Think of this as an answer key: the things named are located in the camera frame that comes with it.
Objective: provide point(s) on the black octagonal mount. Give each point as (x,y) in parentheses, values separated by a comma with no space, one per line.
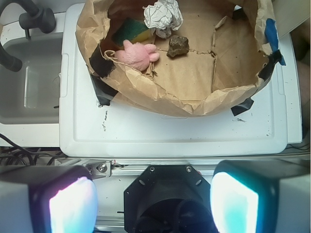
(168,199)

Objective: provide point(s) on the grey sink basin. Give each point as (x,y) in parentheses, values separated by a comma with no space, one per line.
(31,95)

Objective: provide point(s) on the crumpled white paper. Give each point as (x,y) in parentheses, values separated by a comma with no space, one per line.
(163,17)

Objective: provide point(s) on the brown paper bag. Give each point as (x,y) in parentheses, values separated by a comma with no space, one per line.
(229,59)

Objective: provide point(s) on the black tape piece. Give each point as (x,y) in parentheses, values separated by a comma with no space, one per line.
(103,92)
(242,107)

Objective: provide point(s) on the pink plush toy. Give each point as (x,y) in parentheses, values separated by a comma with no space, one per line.
(137,55)

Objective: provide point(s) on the brown rock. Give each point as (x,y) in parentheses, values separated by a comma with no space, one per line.
(178,45)

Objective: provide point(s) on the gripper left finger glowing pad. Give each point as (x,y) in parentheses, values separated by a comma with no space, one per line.
(47,199)

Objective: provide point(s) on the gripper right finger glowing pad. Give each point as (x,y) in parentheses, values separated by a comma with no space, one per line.
(261,196)

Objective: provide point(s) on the black tape left piece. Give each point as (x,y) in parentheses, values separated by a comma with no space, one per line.
(103,92)

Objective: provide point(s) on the green yellow sponge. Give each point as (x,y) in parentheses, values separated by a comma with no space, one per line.
(132,30)

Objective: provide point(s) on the blue tape strip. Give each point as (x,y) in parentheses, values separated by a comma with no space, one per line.
(273,40)

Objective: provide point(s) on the aluminium frame rail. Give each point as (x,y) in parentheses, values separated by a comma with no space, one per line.
(102,168)

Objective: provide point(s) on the black faucet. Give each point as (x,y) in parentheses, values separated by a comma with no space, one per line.
(35,16)

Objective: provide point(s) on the white plastic bin lid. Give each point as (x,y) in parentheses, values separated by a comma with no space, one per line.
(87,129)

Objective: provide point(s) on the black tape right piece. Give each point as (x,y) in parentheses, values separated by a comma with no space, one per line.
(242,107)

